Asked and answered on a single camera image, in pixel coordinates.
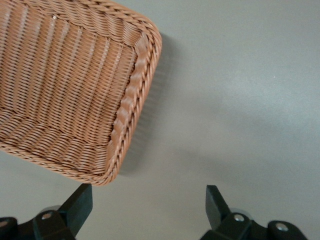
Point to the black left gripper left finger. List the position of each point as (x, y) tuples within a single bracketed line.
[(72, 210)]

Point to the brown wicker basket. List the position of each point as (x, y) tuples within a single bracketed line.
[(62, 87)]

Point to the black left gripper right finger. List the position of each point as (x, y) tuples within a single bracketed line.
[(220, 215)]

